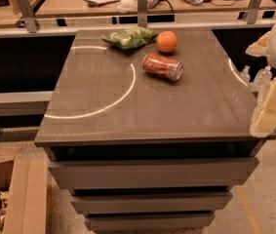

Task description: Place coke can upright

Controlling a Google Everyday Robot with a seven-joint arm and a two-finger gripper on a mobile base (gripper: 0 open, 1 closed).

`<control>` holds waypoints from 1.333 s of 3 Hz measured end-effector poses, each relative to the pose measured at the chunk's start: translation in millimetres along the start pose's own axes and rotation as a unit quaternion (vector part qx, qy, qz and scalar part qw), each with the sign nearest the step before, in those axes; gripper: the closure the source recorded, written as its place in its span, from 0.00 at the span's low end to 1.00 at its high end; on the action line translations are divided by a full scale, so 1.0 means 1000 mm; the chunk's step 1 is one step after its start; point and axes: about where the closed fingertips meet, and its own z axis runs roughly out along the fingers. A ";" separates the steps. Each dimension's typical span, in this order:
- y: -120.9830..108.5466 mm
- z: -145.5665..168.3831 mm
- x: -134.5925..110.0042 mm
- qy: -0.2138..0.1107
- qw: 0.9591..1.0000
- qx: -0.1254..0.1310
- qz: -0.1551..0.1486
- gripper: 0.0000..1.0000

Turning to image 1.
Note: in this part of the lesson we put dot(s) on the green chip bag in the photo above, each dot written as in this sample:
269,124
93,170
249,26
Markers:
130,38

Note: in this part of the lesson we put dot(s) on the grey drawer cabinet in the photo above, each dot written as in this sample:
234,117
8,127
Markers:
137,151

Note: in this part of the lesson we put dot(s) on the cardboard box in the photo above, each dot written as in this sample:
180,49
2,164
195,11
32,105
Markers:
25,180

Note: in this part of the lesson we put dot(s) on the clear plastic bottle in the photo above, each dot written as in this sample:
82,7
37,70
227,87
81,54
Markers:
262,75
245,75

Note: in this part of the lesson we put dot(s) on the red coke can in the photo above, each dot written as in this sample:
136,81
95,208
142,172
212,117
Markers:
164,67

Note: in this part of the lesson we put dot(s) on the orange fruit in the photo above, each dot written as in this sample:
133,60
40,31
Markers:
166,42

